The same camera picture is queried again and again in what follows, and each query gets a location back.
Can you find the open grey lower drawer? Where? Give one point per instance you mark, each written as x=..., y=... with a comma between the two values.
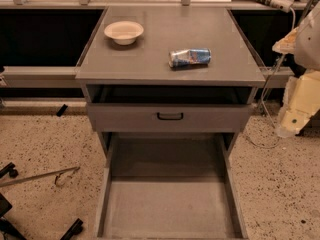
x=168, y=187

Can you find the grey drawer cabinet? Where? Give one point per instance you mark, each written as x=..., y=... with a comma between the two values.
x=140, y=72

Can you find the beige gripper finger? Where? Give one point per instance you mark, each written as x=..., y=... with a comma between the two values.
x=301, y=101
x=287, y=44

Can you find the grey top drawer front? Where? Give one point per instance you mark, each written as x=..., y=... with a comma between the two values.
x=143, y=118

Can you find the white paper bowl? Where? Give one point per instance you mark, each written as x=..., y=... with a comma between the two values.
x=124, y=32

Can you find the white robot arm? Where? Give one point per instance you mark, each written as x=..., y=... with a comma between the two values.
x=307, y=50

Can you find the grey horizontal frame rail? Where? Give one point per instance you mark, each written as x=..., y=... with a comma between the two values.
x=40, y=77

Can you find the black drawer handle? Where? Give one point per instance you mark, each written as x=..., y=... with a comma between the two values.
x=170, y=116

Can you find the metal rod on floor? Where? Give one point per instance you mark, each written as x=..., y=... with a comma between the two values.
x=35, y=177

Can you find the small black floor bracket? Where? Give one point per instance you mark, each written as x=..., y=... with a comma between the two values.
x=61, y=110

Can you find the black clamp on floor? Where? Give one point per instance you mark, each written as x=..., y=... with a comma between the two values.
x=10, y=170

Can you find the black stand foot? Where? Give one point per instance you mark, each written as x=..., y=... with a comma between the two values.
x=75, y=229

